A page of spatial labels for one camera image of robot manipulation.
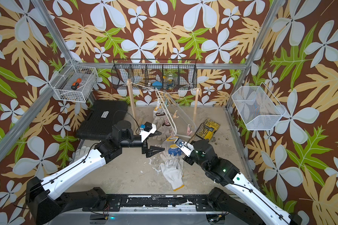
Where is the wooden drying rack frame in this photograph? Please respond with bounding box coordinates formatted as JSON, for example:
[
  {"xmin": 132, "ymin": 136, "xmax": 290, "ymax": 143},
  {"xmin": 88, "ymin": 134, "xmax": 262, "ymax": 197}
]
[{"xmin": 126, "ymin": 78, "xmax": 200, "ymax": 123}]

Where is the white wire basket left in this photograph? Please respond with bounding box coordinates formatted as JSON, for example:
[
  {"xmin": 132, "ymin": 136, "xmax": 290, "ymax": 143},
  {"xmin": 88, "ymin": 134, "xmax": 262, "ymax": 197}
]
[{"xmin": 50, "ymin": 60, "xmax": 98, "ymax": 103}]

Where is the clear glass jar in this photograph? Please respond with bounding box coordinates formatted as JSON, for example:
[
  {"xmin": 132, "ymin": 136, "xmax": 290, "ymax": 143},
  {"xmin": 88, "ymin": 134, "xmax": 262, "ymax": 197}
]
[{"xmin": 164, "ymin": 74, "xmax": 177, "ymax": 89}]

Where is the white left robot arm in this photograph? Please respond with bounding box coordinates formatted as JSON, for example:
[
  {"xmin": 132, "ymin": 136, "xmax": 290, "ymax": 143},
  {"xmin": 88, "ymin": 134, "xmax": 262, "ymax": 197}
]
[{"xmin": 25, "ymin": 121, "xmax": 164, "ymax": 225}]

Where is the black plastic tool case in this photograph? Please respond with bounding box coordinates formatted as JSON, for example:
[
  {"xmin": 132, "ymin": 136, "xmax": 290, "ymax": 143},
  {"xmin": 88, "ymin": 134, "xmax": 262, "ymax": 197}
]
[{"xmin": 75, "ymin": 100, "xmax": 128, "ymax": 141}]

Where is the aluminium frame post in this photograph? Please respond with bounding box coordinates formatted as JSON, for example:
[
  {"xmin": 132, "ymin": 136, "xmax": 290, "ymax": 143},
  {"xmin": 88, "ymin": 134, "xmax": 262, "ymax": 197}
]
[
  {"xmin": 0, "ymin": 1, "xmax": 72, "ymax": 162},
  {"xmin": 225, "ymin": 0, "xmax": 286, "ymax": 108}
]

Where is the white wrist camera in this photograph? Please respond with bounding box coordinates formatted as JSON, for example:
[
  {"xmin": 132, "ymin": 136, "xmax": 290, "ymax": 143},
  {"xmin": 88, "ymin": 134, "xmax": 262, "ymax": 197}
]
[
  {"xmin": 140, "ymin": 122, "xmax": 157, "ymax": 142},
  {"xmin": 174, "ymin": 138, "xmax": 194, "ymax": 157}
]

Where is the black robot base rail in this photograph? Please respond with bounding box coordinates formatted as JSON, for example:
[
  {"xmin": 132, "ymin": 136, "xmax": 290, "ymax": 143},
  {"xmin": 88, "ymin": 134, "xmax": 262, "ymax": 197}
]
[{"xmin": 83, "ymin": 194, "xmax": 224, "ymax": 212}]

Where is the black wire basket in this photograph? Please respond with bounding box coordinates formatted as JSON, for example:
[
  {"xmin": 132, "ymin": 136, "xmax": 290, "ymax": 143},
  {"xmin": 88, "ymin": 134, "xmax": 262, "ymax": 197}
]
[{"xmin": 110, "ymin": 59, "xmax": 198, "ymax": 92}]

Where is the blue object in basket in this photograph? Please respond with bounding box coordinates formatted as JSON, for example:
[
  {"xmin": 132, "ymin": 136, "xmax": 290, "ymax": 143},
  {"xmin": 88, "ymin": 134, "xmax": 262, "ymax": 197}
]
[{"xmin": 152, "ymin": 81, "xmax": 163, "ymax": 89}]

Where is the beige cotton glove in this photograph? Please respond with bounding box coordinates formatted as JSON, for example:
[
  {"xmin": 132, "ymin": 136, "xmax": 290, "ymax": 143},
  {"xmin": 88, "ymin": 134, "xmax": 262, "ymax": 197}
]
[{"xmin": 153, "ymin": 106, "xmax": 166, "ymax": 129}]

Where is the white yellow cuff glove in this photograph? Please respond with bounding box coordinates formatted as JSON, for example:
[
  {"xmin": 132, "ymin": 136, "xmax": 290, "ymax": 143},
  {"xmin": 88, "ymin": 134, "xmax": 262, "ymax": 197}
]
[
  {"xmin": 160, "ymin": 154, "xmax": 184, "ymax": 191},
  {"xmin": 161, "ymin": 136, "xmax": 178, "ymax": 150}
]

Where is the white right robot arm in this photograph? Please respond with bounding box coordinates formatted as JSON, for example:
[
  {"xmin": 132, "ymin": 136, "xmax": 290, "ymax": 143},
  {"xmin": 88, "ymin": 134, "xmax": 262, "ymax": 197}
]
[{"xmin": 176, "ymin": 139, "xmax": 302, "ymax": 225}]

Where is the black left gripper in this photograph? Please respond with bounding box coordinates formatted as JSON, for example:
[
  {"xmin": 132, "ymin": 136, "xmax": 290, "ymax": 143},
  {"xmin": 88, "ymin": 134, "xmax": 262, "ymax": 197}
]
[{"xmin": 119, "ymin": 127, "xmax": 164, "ymax": 157}]

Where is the white mesh basket right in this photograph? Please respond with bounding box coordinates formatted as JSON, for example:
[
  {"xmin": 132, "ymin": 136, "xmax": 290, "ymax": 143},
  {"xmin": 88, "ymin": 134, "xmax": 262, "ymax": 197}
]
[{"xmin": 232, "ymin": 83, "xmax": 286, "ymax": 131}]

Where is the white glove behind left arm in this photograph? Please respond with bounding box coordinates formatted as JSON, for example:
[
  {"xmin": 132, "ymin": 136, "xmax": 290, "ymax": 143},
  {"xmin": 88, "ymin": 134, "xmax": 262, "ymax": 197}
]
[{"xmin": 69, "ymin": 145, "xmax": 90, "ymax": 164}]

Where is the white clip hanger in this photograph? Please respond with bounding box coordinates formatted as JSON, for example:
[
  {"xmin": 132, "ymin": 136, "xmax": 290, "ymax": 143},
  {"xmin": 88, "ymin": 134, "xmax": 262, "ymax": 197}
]
[{"xmin": 155, "ymin": 89, "xmax": 198, "ymax": 140}]

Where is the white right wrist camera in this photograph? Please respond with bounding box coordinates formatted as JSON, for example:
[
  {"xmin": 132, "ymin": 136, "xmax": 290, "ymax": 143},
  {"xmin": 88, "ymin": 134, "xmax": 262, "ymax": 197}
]
[{"xmin": 174, "ymin": 138, "xmax": 194, "ymax": 157}]

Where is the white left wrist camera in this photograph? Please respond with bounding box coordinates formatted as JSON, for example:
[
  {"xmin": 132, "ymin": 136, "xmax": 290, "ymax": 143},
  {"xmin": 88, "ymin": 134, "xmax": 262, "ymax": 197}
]
[{"xmin": 140, "ymin": 122, "xmax": 157, "ymax": 142}]

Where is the yellow screwdriver bit set case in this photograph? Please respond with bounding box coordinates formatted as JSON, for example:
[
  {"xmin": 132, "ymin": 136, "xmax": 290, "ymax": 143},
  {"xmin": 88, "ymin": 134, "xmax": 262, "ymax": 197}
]
[{"xmin": 195, "ymin": 118, "xmax": 220, "ymax": 141}]

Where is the aluminium frame post left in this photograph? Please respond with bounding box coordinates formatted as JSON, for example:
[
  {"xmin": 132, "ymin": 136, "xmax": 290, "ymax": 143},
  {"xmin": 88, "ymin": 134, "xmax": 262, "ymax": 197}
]
[{"xmin": 0, "ymin": 1, "xmax": 72, "ymax": 162}]

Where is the aluminium frame post right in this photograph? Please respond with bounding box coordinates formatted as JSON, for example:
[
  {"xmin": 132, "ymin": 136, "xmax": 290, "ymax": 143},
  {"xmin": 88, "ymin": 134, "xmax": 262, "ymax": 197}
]
[{"xmin": 225, "ymin": 0, "xmax": 286, "ymax": 108}]

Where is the blue dotted yellow cuff glove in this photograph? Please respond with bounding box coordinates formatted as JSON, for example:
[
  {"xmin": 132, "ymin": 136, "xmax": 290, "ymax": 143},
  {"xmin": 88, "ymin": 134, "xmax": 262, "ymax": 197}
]
[{"xmin": 158, "ymin": 120, "xmax": 174, "ymax": 141}]

